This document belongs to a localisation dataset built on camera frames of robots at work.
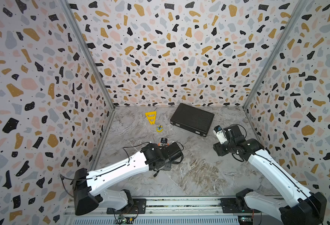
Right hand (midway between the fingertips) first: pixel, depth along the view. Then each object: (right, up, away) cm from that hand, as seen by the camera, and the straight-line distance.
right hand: (218, 145), depth 80 cm
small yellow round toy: (-36, +7, +26) cm, 45 cm away
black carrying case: (-11, +15, +27) cm, 33 cm away
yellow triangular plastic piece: (-44, +17, +33) cm, 58 cm away
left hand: (-29, -8, -8) cm, 31 cm away
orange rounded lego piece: (-30, +3, -16) cm, 35 cm away
